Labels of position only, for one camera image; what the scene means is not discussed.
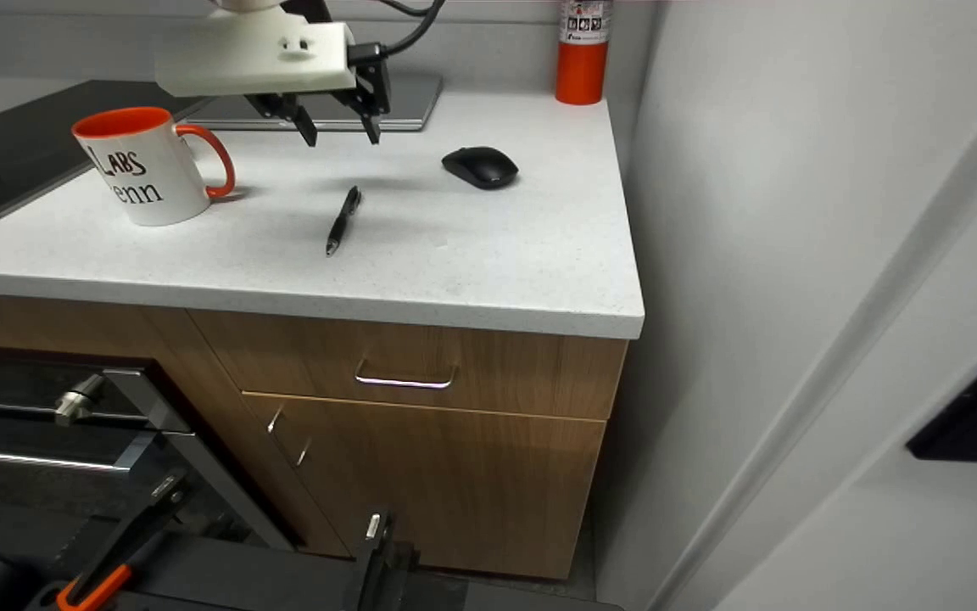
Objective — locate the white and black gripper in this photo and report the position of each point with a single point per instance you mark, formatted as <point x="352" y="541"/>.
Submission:
<point x="270" y="57"/>

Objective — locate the black pen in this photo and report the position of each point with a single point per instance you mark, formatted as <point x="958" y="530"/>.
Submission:
<point x="342" y="227"/>

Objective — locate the white mug orange interior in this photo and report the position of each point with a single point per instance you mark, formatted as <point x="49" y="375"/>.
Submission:
<point x="143" y="158"/>

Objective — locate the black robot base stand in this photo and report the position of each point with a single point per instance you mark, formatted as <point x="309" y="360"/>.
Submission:
<point x="202" y="574"/>

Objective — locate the grey closed laptop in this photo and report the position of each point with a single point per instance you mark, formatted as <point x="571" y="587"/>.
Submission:
<point x="413" y="104"/>

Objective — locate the black computer mouse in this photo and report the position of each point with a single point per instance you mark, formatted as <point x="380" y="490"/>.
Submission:
<point x="482" y="168"/>

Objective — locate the orange spray can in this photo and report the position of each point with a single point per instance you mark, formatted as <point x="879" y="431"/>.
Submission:
<point x="582" y="48"/>

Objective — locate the black induction cooktop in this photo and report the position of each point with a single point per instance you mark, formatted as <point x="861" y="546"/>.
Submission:
<point x="40" y="146"/>

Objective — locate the wooden cabinet with drawer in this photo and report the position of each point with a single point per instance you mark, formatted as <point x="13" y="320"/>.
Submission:
<point x="486" y="478"/>

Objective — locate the black clamp with silver tip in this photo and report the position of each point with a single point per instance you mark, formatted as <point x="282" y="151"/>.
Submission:
<point x="380" y="568"/>

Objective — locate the silver drawer handle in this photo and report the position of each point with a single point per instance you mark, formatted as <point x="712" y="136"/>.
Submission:
<point x="388" y="379"/>

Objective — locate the orange handled clamp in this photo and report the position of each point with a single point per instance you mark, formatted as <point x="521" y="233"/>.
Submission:
<point x="124" y="556"/>

